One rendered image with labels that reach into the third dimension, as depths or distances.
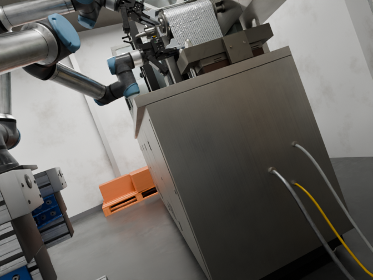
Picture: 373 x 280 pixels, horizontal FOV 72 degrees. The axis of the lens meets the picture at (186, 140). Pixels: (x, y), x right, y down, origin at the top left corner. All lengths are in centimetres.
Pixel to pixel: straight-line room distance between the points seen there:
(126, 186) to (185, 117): 339
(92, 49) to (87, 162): 200
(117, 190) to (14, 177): 370
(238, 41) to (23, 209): 92
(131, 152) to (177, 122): 384
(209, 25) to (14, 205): 111
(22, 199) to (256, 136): 78
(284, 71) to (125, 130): 391
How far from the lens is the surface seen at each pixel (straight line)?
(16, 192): 61
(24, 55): 79
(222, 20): 154
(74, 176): 474
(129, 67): 122
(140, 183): 391
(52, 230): 112
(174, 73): 133
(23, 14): 126
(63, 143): 477
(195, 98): 97
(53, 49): 87
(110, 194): 427
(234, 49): 112
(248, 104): 104
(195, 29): 135
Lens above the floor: 72
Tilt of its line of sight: 2 degrees down
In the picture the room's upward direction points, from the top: 21 degrees counter-clockwise
